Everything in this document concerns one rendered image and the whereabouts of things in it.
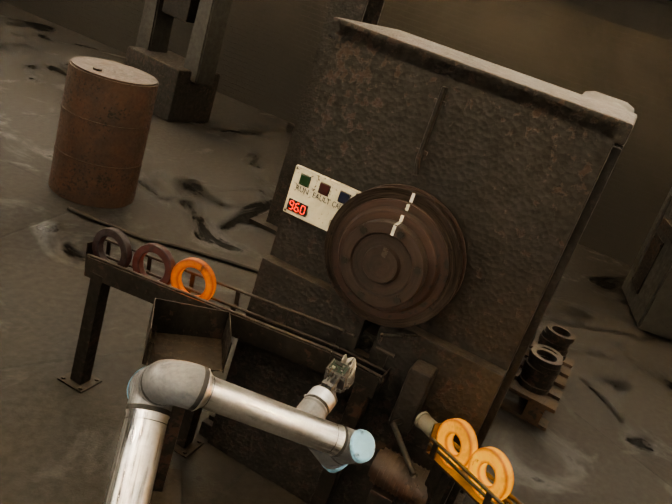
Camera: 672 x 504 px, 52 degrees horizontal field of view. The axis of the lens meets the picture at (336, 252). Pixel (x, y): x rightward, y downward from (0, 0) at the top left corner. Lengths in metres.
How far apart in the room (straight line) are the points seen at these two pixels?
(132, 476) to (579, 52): 7.09
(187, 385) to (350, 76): 1.18
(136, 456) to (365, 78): 1.37
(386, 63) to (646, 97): 6.00
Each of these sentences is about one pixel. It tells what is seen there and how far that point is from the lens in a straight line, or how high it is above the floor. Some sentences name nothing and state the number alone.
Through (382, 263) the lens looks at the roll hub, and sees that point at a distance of 2.18.
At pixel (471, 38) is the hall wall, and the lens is 8.41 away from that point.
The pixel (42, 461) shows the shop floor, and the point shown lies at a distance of 2.84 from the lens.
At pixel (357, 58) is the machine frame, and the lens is 2.41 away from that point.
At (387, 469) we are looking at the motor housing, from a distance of 2.38.
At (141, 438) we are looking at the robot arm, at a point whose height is 0.69.
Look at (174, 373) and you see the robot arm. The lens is 1.81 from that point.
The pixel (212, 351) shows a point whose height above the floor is 0.61.
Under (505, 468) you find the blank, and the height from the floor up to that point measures 0.78.
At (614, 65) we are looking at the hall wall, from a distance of 8.19.
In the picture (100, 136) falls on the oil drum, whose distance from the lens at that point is 4.80.
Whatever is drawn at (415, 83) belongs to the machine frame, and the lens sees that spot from 2.34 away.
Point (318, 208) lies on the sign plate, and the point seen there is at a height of 1.13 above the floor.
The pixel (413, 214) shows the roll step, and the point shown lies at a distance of 2.19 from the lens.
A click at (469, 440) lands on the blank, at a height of 0.76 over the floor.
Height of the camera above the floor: 1.88
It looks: 21 degrees down
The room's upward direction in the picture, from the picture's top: 19 degrees clockwise
